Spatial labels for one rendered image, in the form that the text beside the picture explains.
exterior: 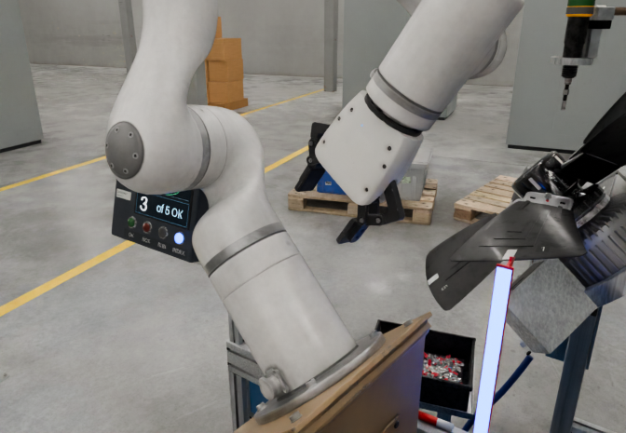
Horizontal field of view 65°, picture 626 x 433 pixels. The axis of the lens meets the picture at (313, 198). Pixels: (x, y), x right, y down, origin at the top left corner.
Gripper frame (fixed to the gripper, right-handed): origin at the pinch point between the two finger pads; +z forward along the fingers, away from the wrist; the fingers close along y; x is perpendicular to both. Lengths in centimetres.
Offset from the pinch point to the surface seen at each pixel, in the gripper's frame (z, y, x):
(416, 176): 117, -115, 300
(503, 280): 0.4, 17.7, 24.7
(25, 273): 253, -187, 59
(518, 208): 0, 7, 52
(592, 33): -32, -6, 53
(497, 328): 7.2, 22.0, 26.1
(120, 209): 46, -46, 5
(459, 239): 19, 0, 64
